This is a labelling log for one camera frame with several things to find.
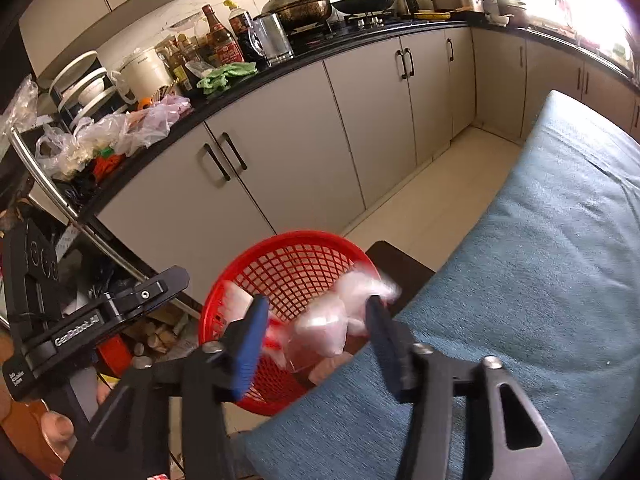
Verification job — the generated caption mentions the brown sauce bottle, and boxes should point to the brown sauce bottle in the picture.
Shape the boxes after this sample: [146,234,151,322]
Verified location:
[201,4,245,66]

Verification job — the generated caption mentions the white box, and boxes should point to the white box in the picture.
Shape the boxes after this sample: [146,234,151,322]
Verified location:
[220,282,256,321]

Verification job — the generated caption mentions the dark soy sauce bottle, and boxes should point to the dark soy sauce bottle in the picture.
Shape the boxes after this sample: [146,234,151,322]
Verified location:
[223,0,261,63]

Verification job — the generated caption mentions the pink plastic bag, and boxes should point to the pink plastic bag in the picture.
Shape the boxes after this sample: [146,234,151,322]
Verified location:
[150,92,193,126]

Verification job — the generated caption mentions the chrome metal bar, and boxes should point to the chrome metal bar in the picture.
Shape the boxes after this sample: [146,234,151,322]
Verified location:
[9,127,156,281]

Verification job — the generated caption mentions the group of small spice bottles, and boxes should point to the group of small spice bottles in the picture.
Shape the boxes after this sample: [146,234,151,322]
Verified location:
[155,32,211,93]

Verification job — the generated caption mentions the white rice cooker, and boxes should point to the white rice cooker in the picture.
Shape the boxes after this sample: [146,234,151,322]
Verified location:
[111,47,176,106]

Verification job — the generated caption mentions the red plastic basket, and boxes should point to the red plastic basket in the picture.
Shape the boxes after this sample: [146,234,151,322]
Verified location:
[199,231,381,417]

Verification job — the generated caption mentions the crumpled clear plastic bag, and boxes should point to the crumpled clear plastic bag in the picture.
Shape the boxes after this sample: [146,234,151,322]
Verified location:
[0,74,41,133]

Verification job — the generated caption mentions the metal wok with lid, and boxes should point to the metal wok with lid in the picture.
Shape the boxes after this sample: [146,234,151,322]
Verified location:
[261,0,337,26]

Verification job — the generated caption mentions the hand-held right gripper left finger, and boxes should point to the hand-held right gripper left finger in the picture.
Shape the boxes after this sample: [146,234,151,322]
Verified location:
[60,295,271,480]

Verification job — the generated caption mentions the grey kitchen base cabinets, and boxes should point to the grey kitchen base cabinets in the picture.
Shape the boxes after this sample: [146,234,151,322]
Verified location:
[95,25,640,286]

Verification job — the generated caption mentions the white dish rack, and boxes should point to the white dish rack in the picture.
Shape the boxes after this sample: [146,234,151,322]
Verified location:
[49,50,126,128]

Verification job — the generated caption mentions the steel pitcher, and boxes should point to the steel pitcher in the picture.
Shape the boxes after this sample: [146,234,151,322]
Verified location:
[248,11,295,63]

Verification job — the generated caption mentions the clear plastic bag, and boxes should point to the clear plastic bag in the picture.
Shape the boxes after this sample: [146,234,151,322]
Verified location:
[280,270,403,376]
[0,74,41,133]

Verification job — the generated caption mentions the person's left hand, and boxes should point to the person's left hand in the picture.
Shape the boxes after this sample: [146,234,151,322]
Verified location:
[41,410,76,457]

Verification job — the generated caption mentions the pile of plastic bags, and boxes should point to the pile of plastic bags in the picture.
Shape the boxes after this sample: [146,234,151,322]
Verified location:
[35,110,173,178]

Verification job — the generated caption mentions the red container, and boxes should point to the red container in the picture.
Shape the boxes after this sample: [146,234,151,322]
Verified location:
[95,335,133,378]

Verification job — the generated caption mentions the gas stove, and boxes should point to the gas stove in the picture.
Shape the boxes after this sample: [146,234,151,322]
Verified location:
[285,10,401,41]

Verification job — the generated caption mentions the green cloth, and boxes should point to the green cloth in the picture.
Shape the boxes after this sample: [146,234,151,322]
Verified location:
[196,61,258,95]

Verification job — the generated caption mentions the pile of wood pieces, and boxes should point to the pile of wood pieces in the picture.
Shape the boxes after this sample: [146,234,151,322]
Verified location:
[122,305,201,356]

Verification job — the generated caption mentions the white pot with lid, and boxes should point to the white pot with lid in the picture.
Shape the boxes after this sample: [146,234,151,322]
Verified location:
[482,0,528,26]

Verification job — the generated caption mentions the blue blanket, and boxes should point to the blue blanket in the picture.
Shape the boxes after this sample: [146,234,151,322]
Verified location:
[235,90,640,480]

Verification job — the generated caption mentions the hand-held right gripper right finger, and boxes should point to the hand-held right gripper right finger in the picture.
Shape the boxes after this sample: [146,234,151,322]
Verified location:
[365,296,576,480]

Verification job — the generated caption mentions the black kitchen countertop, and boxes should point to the black kitchen countertop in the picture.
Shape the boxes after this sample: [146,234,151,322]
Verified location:
[50,15,640,226]

